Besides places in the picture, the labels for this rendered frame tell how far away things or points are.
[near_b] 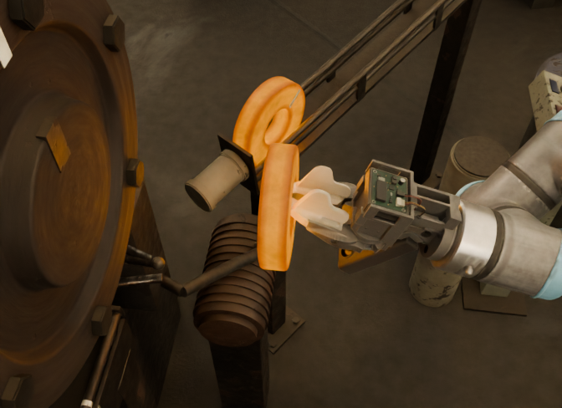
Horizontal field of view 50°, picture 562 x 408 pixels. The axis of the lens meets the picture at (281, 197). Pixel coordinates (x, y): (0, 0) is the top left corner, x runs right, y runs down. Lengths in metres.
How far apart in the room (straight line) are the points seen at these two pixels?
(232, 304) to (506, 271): 0.45
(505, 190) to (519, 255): 0.14
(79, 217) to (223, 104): 1.70
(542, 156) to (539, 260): 0.17
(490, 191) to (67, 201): 0.63
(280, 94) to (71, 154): 0.61
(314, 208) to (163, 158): 1.28
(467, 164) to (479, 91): 1.00
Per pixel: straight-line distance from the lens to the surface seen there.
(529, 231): 0.78
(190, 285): 0.95
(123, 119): 0.49
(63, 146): 0.38
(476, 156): 1.27
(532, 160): 0.88
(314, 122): 1.06
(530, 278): 0.78
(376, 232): 0.72
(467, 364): 1.60
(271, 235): 0.67
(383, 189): 0.69
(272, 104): 0.95
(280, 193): 0.67
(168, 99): 2.13
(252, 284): 1.03
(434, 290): 1.58
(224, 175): 0.95
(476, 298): 1.69
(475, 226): 0.74
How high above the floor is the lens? 1.41
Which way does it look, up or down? 51 degrees down
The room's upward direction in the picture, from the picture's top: straight up
